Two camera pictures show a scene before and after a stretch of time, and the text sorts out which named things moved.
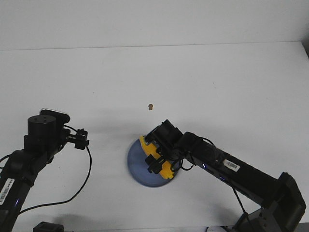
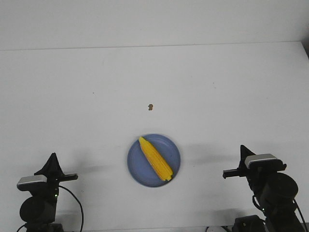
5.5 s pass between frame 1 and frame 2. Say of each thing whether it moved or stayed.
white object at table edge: stayed
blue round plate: stayed
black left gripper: moved
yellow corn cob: stayed
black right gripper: moved
